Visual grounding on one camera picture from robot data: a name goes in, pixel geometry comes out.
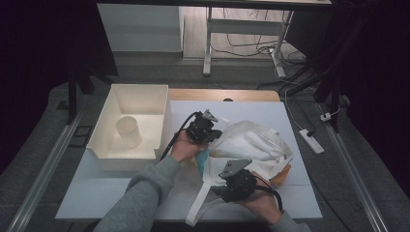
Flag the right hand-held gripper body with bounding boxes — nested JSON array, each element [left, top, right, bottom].
[[216, 159, 259, 204]]

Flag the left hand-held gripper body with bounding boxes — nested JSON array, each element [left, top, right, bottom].
[[186, 109, 220, 145]]

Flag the white tote bag coloured shapes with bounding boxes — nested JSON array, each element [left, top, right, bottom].
[[185, 117, 295, 227]]

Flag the white storage box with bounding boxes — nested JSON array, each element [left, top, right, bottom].
[[86, 83, 172, 172]]

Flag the white paper cup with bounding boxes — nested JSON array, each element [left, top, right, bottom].
[[115, 115, 142, 150]]

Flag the person's left hand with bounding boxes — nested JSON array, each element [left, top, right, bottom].
[[169, 130, 209, 163]]

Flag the person's right hand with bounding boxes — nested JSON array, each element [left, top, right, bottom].
[[238, 172, 282, 225]]

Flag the white power strip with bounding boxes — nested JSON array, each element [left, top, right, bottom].
[[298, 129, 325, 156]]

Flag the white cabinet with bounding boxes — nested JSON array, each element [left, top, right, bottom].
[[97, 3, 185, 53]]

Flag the black stand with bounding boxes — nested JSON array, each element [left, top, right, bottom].
[[66, 64, 114, 125], [283, 0, 371, 133]]

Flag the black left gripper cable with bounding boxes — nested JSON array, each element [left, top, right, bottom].
[[160, 111, 201, 161]]

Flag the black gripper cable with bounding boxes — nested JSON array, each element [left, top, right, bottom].
[[160, 111, 201, 161], [255, 175, 284, 214]]

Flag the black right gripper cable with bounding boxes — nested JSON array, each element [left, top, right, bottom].
[[255, 175, 284, 214]]

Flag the thin white cable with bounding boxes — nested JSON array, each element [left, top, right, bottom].
[[274, 61, 306, 131]]

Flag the black floor cables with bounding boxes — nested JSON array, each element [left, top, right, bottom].
[[211, 8, 306, 66]]

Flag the white desk frame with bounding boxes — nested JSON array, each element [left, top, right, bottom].
[[202, 6, 294, 78]]

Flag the aluminium rail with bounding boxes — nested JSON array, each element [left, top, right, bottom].
[[6, 110, 85, 232], [317, 102, 390, 232]]

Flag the black floor outlet frame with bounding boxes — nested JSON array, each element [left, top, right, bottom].
[[69, 125, 94, 149]]

